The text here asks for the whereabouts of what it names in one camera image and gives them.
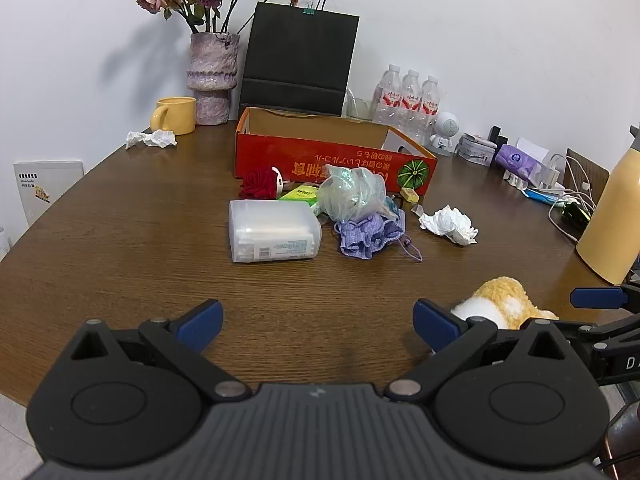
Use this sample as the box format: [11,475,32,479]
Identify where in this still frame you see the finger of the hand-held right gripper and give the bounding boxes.
[571,283,640,311]
[552,312,640,358]

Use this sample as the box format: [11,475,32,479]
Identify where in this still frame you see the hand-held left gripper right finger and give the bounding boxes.
[384,298,576,403]

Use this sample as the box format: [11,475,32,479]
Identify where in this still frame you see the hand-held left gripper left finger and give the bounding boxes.
[67,299,252,403]

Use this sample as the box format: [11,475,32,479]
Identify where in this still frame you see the yellow white plush toy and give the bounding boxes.
[450,276,559,331]

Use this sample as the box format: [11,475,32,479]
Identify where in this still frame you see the large white tissue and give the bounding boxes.
[419,205,479,246]

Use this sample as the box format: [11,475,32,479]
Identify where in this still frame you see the translucent plastic swab box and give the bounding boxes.
[228,199,322,263]

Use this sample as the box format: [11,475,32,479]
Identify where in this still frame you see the purple drawstring pouch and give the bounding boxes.
[334,211,423,262]

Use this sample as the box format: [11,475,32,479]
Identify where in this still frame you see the red fabric rose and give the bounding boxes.
[239,165,285,201]

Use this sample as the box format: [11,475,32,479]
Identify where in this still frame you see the clear plastic bag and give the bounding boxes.
[316,164,401,223]

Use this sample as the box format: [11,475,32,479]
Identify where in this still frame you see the green tissue packet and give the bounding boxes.
[277,184,321,206]

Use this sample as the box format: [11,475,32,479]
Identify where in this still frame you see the red cardboard box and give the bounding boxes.
[234,106,438,197]

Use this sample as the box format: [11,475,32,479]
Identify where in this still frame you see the brown wooden chair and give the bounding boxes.
[602,400,640,480]

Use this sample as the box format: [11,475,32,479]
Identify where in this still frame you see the yellow thermos bottle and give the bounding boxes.
[576,125,640,286]

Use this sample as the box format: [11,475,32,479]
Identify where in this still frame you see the brown wooden board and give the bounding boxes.
[565,148,611,202]

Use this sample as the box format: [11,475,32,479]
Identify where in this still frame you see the white charger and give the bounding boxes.
[530,155,566,191]

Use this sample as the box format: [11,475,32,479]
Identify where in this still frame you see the purple tissue pack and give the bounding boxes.
[495,144,543,181]

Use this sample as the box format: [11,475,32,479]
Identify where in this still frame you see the grey tin box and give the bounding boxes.
[456,132,498,166]

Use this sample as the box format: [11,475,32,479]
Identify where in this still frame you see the small crumpled white tissue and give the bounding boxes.
[125,129,178,150]

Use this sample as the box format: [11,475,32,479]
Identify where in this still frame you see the white robot speaker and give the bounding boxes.
[429,111,461,156]

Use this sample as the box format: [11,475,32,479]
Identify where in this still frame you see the yellow mug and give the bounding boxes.
[151,96,197,136]

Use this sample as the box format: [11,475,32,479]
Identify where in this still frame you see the clear water bottle red label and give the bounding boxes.
[372,64,404,127]
[400,69,424,136]
[419,75,441,143]

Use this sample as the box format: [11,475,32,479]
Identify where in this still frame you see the clear glass cup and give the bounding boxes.
[345,96,376,122]

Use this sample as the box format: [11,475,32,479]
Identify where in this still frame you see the purple textured vase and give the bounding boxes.
[187,32,241,126]

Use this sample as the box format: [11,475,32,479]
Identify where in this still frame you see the black paper bag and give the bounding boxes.
[239,0,360,117]

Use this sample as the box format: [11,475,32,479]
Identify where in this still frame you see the white cables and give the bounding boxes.
[547,154,599,242]

